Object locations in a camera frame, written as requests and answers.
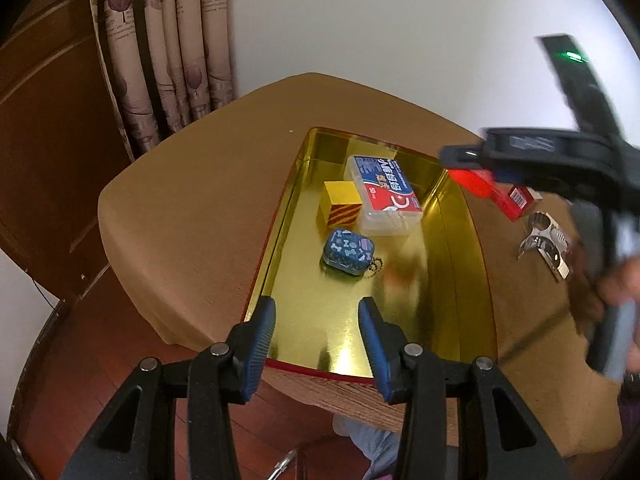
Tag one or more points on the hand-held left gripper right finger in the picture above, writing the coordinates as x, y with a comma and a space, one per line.
375, 345

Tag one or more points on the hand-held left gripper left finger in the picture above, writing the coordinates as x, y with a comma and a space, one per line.
261, 337

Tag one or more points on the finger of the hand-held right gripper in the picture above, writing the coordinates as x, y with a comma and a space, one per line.
467, 156

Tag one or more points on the bright red box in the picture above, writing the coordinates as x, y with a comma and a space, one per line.
472, 187

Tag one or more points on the gold tin box red outside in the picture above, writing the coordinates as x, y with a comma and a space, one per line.
310, 280

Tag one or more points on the yellow striped small box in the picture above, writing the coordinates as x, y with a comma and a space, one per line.
340, 195

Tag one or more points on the person's right hand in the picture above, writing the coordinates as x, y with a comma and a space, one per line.
620, 287

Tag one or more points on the dark red small pack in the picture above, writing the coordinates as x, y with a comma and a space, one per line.
517, 202

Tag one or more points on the clear plastic box blue-red label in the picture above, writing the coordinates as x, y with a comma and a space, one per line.
385, 195

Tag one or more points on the shiny silver metal object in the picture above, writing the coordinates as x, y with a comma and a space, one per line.
545, 245

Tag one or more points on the person's blue jeans leg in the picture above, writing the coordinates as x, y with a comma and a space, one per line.
372, 445

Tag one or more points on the tan tablecloth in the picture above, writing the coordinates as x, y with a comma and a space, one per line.
200, 200

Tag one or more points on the brown wooden door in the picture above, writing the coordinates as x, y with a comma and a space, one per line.
50, 150

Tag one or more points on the beige patterned curtain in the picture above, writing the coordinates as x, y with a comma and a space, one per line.
165, 50

